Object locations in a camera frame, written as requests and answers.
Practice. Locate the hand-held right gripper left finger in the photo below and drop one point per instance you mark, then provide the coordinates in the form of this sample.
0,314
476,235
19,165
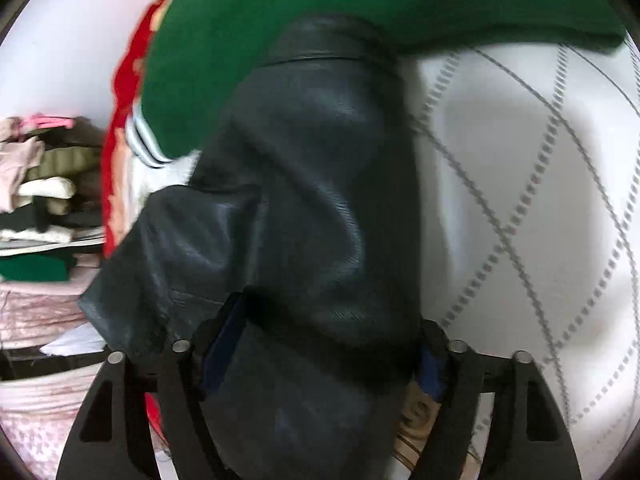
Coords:
220,355

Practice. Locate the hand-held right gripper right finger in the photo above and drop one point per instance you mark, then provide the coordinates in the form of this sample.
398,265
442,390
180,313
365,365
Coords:
431,371

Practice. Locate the black leather pants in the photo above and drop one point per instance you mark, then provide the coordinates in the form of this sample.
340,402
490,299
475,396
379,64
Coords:
300,200

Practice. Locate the pile of folded clothes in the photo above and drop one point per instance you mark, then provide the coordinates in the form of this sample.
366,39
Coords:
42,195

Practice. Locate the white quilted mattress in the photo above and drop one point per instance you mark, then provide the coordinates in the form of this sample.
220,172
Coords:
520,240

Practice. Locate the pink quilted bedding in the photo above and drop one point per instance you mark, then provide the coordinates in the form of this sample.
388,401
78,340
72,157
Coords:
37,360

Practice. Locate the red patterned blanket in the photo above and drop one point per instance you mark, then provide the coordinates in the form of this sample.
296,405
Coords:
122,110

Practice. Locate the green garment with striped cuff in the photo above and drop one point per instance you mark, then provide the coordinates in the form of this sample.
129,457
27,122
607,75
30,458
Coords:
280,25

